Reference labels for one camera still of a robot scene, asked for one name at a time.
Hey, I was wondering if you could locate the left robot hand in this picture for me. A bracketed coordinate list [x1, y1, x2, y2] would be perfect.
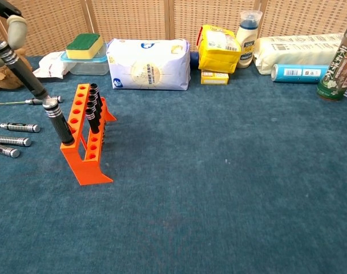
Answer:
[0, 0, 28, 69]

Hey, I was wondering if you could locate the black handle silver cap screwdriver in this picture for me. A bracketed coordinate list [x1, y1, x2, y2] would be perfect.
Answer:
[0, 41, 51, 100]

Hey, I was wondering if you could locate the thin green shaft screwdriver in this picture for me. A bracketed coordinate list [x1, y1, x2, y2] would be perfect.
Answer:
[0, 95, 64, 106]

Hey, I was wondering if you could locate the black silver precision screwdriver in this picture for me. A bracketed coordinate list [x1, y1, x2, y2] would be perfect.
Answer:
[0, 122, 41, 134]

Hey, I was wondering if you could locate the silver black labelled screwdriver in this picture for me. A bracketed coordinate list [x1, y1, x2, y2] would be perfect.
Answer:
[0, 142, 21, 159]

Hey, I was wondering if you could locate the orange screwdriver rack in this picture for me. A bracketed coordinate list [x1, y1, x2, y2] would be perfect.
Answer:
[59, 83, 118, 186]

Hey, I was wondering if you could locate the white pink wet wipes pack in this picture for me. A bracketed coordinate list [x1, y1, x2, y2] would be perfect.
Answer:
[32, 51, 73, 79]

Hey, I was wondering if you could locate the brown plush toy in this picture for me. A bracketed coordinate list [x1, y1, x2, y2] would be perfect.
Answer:
[0, 47, 33, 92]

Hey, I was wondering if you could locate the yellow green sponge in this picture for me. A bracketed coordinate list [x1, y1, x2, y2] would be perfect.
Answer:
[65, 33, 104, 60]

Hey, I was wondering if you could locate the clear container blue lid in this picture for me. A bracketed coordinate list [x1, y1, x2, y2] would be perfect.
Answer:
[60, 42, 110, 76]

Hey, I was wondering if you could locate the wicker folding screen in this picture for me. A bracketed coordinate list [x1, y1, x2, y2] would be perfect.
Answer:
[0, 0, 347, 57]

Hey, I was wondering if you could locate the white flour bag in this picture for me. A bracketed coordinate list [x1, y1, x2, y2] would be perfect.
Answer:
[106, 38, 191, 91]

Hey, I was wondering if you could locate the yellow snack bag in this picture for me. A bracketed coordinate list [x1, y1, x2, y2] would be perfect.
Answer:
[197, 25, 242, 74]

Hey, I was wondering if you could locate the small yellow box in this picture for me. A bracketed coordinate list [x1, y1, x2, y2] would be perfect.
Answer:
[200, 70, 229, 86]

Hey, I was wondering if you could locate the mayonnaise squeeze bottle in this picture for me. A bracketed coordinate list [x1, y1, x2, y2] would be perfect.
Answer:
[235, 10, 263, 69]

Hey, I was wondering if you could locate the blue table cloth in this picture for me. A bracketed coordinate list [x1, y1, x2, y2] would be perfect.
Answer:
[0, 55, 347, 274]

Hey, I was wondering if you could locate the long white paper package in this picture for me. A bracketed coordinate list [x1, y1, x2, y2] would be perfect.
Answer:
[253, 33, 345, 75]

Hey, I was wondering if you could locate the light blue tube can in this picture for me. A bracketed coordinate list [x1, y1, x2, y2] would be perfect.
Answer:
[271, 63, 330, 84]

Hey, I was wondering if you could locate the green tea bottle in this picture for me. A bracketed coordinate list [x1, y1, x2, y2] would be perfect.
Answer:
[317, 20, 347, 102]

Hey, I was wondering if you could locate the large black handle screwdriver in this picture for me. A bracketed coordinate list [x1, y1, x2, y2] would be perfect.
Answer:
[42, 98, 75, 145]

